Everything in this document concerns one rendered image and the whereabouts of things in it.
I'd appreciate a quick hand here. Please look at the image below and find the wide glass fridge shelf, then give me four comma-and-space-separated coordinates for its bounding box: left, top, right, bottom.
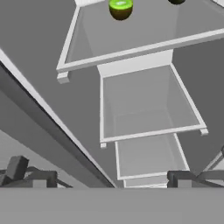
55, 0, 224, 86

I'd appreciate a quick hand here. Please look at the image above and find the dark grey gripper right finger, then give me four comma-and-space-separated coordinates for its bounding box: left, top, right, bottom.
166, 170, 224, 189

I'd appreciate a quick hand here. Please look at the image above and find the grey fridge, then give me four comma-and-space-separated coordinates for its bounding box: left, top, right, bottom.
0, 0, 224, 189

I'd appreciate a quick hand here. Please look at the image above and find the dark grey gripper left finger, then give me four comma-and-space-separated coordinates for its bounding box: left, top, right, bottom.
0, 165, 74, 189

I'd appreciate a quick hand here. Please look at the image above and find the white fridge drawer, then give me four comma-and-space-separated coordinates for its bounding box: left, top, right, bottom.
122, 174, 170, 189

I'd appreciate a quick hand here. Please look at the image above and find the glass fridge shelf white frame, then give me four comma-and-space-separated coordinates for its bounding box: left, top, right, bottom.
115, 132, 191, 181
99, 63, 210, 150

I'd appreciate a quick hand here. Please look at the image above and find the green halved kiwi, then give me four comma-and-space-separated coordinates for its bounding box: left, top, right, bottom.
108, 0, 134, 21

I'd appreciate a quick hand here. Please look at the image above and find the grey fridge door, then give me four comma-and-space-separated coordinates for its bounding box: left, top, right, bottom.
0, 48, 116, 189

